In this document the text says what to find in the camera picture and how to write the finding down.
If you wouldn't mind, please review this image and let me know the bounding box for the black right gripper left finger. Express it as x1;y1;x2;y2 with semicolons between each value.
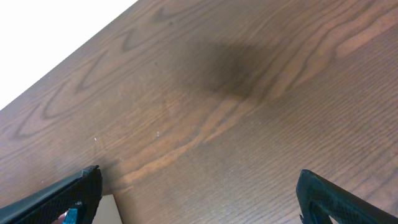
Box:
1;165;103;224

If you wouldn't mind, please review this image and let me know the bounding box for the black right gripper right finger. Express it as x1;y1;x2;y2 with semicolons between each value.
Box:
296;169;397;224

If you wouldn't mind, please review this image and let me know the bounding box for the teal Colgate toothpaste tube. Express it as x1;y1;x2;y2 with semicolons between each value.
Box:
62;208;79;224

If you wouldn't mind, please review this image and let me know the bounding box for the cream box with pink interior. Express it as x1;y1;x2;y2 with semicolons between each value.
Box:
92;195;122;224

